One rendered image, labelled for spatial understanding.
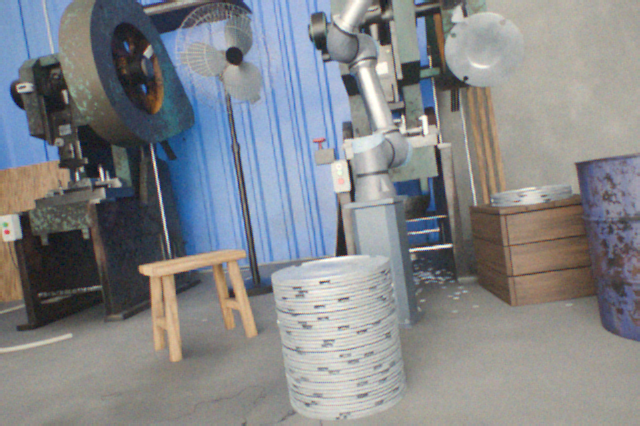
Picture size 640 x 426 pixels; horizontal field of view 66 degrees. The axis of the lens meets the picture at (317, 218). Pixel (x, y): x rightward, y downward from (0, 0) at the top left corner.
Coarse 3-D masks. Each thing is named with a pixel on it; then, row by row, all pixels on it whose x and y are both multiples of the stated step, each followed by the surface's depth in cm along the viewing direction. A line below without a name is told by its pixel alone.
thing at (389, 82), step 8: (384, 48) 240; (384, 56) 241; (392, 56) 240; (384, 64) 241; (392, 64) 240; (384, 72) 241; (392, 72) 241; (384, 80) 242; (392, 80) 241; (384, 88) 239; (392, 88) 239; (392, 96) 239
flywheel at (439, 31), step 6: (438, 18) 271; (438, 24) 271; (438, 30) 271; (438, 36) 271; (438, 42) 271; (438, 48) 271; (444, 48) 268; (444, 54) 266; (444, 60) 262; (444, 66) 259
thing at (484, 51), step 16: (480, 16) 175; (496, 16) 172; (464, 32) 181; (480, 32) 179; (496, 32) 176; (512, 32) 174; (448, 48) 188; (464, 48) 185; (480, 48) 183; (496, 48) 181; (512, 48) 177; (448, 64) 192; (464, 64) 189; (480, 64) 187; (496, 64) 184; (512, 64) 181; (480, 80) 191; (496, 80) 188
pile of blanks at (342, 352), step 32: (288, 288) 109; (320, 288) 106; (352, 288) 106; (384, 288) 111; (288, 320) 113; (320, 320) 107; (352, 320) 106; (384, 320) 110; (288, 352) 114; (320, 352) 109; (352, 352) 106; (384, 352) 110; (288, 384) 120; (320, 384) 108; (352, 384) 107; (384, 384) 109; (320, 416) 109; (352, 416) 107
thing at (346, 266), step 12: (312, 264) 132; (324, 264) 125; (336, 264) 122; (348, 264) 119; (360, 264) 120; (372, 264) 117; (384, 264) 113; (276, 276) 121; (288, 276) 118; (300, 276) 115; (312, 276) 113; (324, 276) 110; (336, 276) 106; (348, 276) 106
